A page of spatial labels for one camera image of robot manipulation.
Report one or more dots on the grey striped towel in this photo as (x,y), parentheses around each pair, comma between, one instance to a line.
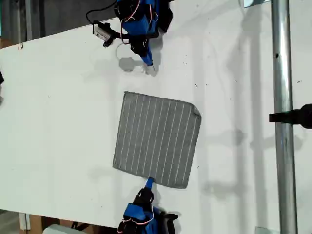
(156,139)

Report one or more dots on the white box under table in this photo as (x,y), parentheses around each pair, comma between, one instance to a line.
(61,229)

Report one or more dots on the white table leg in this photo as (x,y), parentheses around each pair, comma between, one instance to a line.
(24,221)

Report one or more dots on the dark object at table edge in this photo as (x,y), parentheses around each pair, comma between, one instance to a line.
(1,78)

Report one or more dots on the black clamp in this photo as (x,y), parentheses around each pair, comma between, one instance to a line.
(292,116)

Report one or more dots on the black camera stalk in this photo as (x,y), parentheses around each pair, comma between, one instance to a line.
(117,35)

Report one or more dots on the black camera box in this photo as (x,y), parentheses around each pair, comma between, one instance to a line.
(101,31)

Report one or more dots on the steel post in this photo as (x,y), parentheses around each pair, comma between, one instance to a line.
(282,146)

